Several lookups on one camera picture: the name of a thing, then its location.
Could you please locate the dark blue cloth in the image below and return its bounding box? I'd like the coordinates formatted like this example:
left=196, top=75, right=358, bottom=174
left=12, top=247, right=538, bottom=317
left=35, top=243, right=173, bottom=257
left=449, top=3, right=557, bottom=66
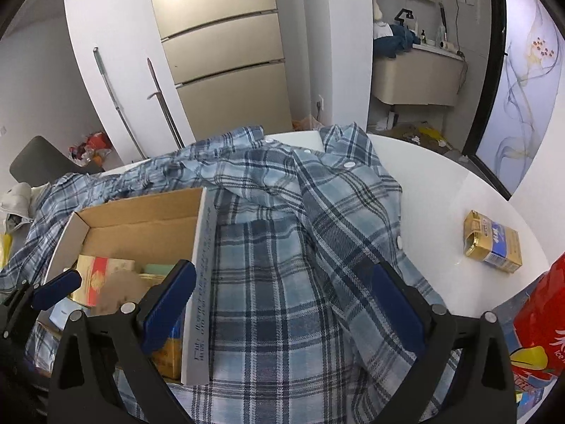
left=373, top=23, right=418, bottom=58

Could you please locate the yellow and blue packet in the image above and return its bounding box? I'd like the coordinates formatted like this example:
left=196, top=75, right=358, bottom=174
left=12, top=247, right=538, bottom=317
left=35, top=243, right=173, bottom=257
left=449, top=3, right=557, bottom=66
left=150, top=322, right=184, bottom=381

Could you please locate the gold cigarette packet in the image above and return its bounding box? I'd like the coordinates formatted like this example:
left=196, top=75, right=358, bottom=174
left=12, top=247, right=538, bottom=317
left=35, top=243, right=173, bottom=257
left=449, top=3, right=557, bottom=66
left=463, top=210, right=523, bottom=273

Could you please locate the black door frame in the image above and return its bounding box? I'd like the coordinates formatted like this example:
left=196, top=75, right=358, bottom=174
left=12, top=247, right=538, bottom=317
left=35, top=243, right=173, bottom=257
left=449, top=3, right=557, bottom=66
left=461, top=0, right=513, bottom=199

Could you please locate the white plastic bag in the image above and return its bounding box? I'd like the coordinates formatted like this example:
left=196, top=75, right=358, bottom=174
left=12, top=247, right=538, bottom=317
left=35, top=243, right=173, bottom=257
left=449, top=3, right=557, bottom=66
left=0, top=183, right=34, bottom=230

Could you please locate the cardboard box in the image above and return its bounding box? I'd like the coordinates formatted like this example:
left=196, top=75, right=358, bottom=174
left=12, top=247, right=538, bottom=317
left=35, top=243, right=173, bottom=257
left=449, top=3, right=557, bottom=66
left=42, top=187, right=218, bottom=385

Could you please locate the patterned glass door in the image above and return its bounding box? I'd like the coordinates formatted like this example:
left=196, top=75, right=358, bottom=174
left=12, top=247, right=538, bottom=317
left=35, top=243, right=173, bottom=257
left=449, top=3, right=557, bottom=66
left=479, top=0, right=565, bottom=195

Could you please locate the blue plaid shirt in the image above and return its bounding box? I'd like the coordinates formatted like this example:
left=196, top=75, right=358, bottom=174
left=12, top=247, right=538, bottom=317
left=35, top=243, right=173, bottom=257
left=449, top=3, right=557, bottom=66
left=0, top=124, right=464, bottom=424

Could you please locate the metal mop handle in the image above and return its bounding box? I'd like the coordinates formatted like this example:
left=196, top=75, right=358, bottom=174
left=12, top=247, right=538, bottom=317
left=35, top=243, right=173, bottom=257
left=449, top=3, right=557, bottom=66
left=93, top=48, right=146, bottom=160

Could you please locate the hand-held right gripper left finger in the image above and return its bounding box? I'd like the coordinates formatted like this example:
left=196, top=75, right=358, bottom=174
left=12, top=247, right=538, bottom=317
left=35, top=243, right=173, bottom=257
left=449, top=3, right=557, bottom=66
left=46, top=260, right=197, bottom=424

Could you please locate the dark broom handle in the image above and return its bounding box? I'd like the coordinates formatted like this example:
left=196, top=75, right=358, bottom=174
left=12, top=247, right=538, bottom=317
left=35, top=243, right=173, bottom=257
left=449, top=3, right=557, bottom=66
left=147, top=57, right=185, bottom=148

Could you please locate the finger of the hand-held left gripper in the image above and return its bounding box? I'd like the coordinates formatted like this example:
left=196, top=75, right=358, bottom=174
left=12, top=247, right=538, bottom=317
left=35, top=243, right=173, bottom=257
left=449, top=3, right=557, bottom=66
left=0, top=269, right=84, bottom=342

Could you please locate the brown cardboard sheet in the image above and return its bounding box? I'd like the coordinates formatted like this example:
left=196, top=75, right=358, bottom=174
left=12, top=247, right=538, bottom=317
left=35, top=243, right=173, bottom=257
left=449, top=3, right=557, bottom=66
left=386, top=123, right=451, bottom=148

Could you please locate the red iced tea bottle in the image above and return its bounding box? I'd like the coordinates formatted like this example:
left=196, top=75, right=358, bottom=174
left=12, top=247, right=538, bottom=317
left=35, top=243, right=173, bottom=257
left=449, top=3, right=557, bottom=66
left=507, top=252, right=565, bottom=411

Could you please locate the light green packet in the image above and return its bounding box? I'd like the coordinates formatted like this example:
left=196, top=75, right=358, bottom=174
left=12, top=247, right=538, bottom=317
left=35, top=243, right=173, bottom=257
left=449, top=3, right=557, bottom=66
left=141, top=263, right=177, bottom=277

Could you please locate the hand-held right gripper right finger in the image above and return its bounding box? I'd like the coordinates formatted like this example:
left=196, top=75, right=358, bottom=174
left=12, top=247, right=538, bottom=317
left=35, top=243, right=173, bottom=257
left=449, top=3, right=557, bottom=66
left=373, top=260, right=517, bottom=424

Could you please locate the dark grey chair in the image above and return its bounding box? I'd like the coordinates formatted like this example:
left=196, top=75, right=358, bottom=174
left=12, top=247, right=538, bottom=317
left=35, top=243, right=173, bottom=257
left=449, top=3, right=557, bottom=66
left=10, top=136, right=104, bottom=184

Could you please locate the light blue packet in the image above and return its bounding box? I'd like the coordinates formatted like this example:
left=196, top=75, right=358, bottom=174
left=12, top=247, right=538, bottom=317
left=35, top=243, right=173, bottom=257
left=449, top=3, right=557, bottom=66
left=48, top=298, right=89, bottom=332

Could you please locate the gold and red box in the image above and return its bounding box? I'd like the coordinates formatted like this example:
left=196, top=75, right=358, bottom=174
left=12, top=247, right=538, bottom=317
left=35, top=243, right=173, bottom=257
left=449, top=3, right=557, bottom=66
left=71, top=254, right=139, bottom=307

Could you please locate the beige vanity cabinet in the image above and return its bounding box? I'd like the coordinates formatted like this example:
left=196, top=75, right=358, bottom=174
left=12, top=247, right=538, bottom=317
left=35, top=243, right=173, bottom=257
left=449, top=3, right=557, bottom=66
left=371, top=46, right=466, bottom=107

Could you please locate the gold three-door refrigerator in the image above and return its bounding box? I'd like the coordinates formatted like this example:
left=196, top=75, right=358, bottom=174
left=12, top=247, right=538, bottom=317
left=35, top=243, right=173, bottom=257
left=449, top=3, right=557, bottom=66
left=145, top=0, right=294, bottom=142

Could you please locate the red plastic bag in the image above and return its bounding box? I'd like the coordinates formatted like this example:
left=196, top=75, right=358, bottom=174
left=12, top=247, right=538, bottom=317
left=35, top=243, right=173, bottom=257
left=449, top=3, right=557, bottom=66
left=68, top=131, right=113, bottom=164

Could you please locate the orange plastic bag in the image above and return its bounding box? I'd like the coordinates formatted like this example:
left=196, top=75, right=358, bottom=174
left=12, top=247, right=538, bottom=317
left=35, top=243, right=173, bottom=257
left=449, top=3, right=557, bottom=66
left=293, top=115, right=325, bottom=131

